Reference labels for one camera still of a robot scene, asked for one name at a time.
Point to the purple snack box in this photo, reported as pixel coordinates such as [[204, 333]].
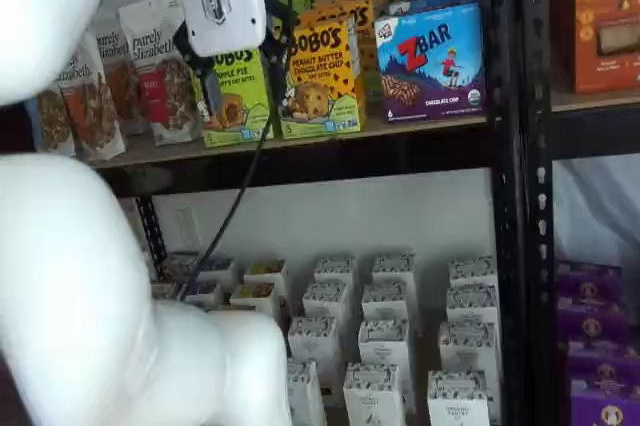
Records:
[[605, 366], [590, 281], [592, 321], [607, 408]]

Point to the green Bobo's apple pie box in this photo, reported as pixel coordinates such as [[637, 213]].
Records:
[[240, 106], [307, 0]]

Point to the white small cartons group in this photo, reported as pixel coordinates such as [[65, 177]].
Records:
[[425, 346]]

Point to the red Purely Elizabeth granola bag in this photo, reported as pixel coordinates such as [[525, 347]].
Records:
[[160, 86]]

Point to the black metal shelf rack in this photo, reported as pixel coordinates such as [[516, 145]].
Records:
[[505, 196], [542, 246]]

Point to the wooden shelf board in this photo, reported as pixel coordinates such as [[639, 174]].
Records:
[[600, 102], [150, 151]]

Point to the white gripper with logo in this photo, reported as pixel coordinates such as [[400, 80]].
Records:
[[220, 1]]

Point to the white organic pantry box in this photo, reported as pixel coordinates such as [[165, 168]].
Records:
[[384, 346], [472, 271], [372, 396], [335, 271], [472, 303], [305, 396], [315, 346], [327, 301], [470, 351], [457, 401], [387, 301], [393, 268]]

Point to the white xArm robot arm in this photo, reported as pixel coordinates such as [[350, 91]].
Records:
[[75, 296]]

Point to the white wall outlet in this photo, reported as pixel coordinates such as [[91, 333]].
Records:
[[187, 226]]

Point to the large orange cereal box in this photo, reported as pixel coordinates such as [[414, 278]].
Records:
[[600, 21]]

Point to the orange Purely Elizabeth granola bag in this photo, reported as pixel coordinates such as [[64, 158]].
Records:
[[120, 81], [92, 111]]

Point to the white box with colourful lid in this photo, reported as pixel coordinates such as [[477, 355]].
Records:
[[164, 290], [205, 293], [265, 271], [255, 296], [220, 268], [180, 263]]

